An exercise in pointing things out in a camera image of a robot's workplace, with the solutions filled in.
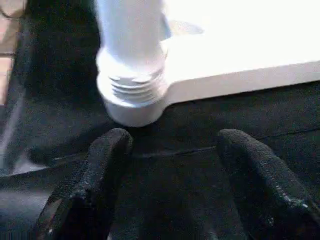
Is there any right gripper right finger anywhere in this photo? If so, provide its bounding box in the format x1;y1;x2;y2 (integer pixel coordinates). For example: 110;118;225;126
216;129;320;240

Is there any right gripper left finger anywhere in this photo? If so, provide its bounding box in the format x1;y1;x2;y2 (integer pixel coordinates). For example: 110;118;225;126
35;127;135;240

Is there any white plastic table top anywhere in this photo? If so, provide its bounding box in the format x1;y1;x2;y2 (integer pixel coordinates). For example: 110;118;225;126
97;0;320;128

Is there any white plastic table leg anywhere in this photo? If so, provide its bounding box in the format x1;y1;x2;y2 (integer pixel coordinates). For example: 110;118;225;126
95;0;168;106

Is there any black mat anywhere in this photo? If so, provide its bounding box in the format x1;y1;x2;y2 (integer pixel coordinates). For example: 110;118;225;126
0;0;320;240

